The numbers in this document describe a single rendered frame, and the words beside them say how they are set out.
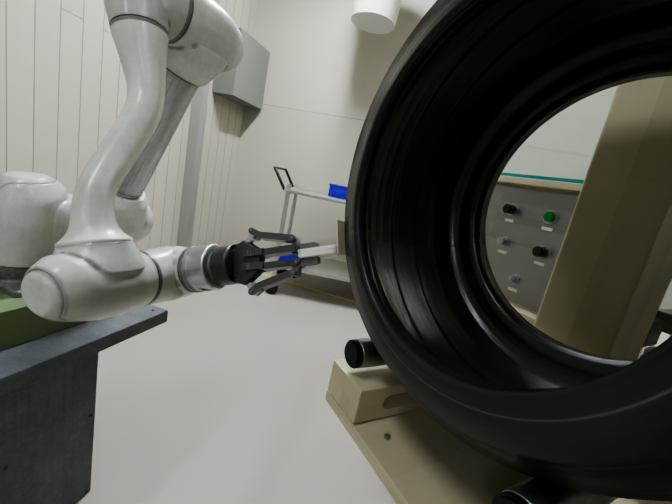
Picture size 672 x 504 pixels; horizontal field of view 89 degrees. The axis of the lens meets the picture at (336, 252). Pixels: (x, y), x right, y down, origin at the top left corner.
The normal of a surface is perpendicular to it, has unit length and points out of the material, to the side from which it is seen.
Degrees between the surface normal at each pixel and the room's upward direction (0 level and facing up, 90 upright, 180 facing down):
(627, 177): 90
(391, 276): 50
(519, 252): 90
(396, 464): 0
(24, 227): 89
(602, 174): 90
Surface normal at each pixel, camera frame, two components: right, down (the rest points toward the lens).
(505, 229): -0.86, -0.07
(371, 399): 0.47, 0.28
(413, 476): 0.20, -0.96
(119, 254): 0.93, -0.22
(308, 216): -0.29, 0.15
